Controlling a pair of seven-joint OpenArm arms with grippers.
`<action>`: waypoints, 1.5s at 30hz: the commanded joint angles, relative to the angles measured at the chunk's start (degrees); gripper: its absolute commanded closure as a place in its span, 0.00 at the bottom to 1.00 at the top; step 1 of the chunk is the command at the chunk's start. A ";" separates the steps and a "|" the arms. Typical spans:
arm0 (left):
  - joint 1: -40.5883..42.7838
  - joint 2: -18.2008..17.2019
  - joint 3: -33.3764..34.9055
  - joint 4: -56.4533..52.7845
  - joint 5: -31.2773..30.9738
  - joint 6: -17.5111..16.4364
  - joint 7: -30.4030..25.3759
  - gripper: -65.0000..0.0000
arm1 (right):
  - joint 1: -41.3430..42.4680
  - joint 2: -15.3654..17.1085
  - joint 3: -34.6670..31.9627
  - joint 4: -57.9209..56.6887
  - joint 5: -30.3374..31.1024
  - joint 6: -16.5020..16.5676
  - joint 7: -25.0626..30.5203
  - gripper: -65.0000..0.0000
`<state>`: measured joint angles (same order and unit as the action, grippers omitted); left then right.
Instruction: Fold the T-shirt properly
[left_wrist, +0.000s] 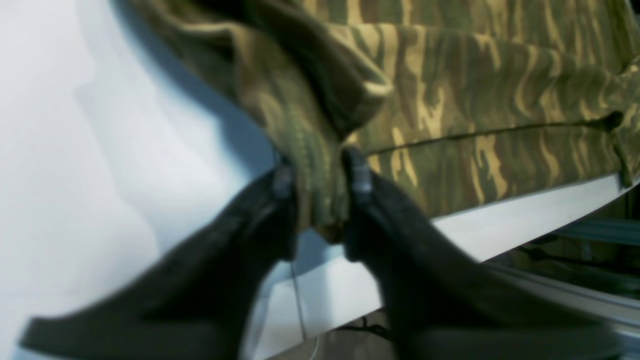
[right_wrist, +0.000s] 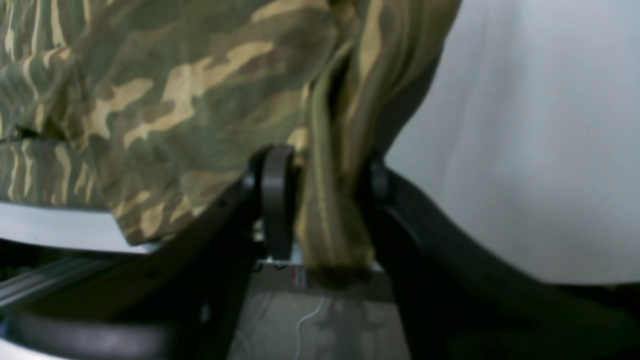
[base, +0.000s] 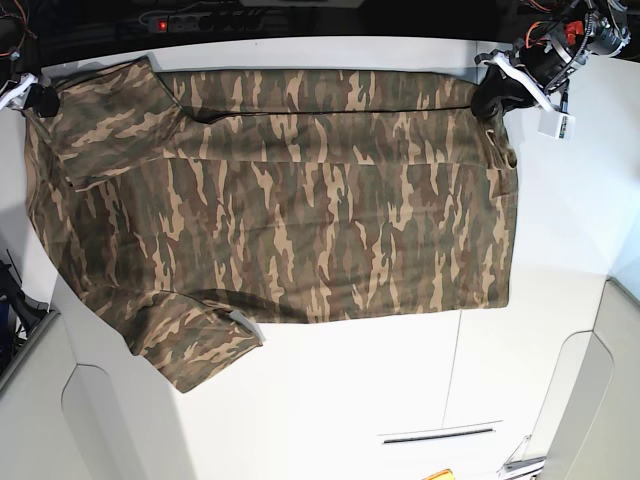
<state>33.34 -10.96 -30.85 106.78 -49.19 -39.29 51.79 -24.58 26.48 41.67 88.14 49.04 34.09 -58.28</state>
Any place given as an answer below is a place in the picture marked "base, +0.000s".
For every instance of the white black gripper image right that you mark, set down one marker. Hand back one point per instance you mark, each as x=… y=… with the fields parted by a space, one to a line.
x=543 y=67

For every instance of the black equipment at left edge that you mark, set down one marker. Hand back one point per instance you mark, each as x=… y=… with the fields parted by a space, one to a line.
x=21 y=315

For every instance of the black power strip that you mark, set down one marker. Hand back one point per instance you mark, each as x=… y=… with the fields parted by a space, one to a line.
x=198 y=23

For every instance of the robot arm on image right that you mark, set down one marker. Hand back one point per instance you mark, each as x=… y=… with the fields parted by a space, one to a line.
x=595 y=15

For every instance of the white camera box image right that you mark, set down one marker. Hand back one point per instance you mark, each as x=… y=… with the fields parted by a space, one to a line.
x=556 y=125

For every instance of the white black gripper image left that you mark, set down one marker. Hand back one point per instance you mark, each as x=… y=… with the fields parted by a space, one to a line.
x=19 y=92

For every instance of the orange object at bottom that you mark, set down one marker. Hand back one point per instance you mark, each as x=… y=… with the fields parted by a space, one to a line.
x=446 y=474

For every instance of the camouflage T-shirt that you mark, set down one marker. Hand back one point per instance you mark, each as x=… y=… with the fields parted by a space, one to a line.
x=187 y=208

